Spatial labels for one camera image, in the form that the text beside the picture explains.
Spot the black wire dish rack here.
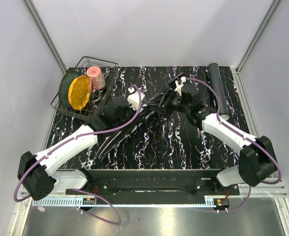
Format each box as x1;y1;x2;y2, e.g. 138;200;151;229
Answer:
51;56;118;120

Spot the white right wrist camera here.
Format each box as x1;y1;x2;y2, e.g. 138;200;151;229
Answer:
174;76;186;96

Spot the small pink object on floor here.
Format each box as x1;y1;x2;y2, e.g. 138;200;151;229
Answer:
37;206;46;212

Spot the right aluminium frame post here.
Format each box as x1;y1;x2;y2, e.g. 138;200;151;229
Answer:
237;0;283;71

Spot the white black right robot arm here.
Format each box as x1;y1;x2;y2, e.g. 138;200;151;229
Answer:
157;83;279;195

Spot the black sport racket bag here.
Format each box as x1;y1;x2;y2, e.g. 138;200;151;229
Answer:
95;73;186;157

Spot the pink patterned mug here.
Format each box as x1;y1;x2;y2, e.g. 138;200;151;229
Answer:
86;66;106;92

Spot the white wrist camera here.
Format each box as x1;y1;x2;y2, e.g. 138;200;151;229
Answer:
174;76;186;96
127;88;145;111

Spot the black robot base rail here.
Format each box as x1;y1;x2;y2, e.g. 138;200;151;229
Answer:
80;169;240;207

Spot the dark green plate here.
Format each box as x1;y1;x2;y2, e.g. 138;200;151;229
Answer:
58;71;80;108

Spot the left aluminium frame post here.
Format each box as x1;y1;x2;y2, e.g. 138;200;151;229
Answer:
22;0;67;73

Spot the black shuttlecock tube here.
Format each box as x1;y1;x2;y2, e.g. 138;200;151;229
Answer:
208;63;230;121

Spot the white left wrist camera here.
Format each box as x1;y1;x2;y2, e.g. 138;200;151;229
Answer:
127;88;145;111

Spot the aluminium front frame rail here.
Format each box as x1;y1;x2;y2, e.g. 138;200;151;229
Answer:
21;172;289;236

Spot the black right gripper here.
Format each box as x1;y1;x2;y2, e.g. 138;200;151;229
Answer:
146;86;190;117

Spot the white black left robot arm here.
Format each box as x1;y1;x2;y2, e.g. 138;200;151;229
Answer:
14;97;151;202

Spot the aluminium frame post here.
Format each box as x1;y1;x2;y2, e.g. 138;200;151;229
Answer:
237;0;283;71
22;0;67;73

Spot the yellow dotted plate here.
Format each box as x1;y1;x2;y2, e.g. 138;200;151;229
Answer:
68;75;90;111

